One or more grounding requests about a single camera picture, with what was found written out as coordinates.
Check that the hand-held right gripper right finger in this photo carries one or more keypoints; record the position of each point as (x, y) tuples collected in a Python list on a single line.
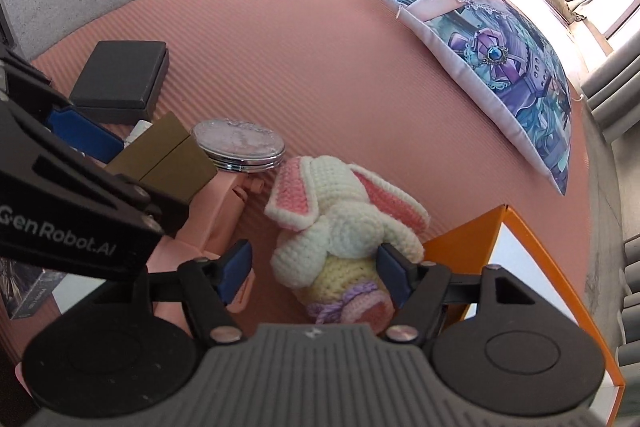
[(391, 277)]

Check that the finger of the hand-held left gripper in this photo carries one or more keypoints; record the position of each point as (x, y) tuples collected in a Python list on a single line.
[(167, 209), (85, 134)]

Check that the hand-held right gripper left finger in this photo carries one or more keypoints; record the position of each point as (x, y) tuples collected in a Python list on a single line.
[(238, 269)]

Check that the olive brown box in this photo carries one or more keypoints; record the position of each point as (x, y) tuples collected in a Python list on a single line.
[(170, 157)]

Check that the white tube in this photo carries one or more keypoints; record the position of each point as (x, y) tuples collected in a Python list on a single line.
[(141, 131)]

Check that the white crochet bunny doll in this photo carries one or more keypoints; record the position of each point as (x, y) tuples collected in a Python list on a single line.
[(340, 212)]

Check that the orange cardboard box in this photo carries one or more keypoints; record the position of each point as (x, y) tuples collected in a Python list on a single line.
[(475, 234)]

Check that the round silver compact mirror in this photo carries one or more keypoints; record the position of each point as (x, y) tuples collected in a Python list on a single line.
[(235, 142)]

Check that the pink plastic toy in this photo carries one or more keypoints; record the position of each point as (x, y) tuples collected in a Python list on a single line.
[(220, 212)]

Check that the black square box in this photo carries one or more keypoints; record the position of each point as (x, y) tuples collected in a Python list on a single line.
[(120, 77)]

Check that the dark printed box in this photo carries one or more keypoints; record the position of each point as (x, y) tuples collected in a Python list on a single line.
[(25, 289)]

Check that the printed pillow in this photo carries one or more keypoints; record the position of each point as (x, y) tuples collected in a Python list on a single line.
[(495, 72)]

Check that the grey curtain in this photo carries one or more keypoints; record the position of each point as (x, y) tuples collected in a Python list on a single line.
[(631, 307), (617, 87)]

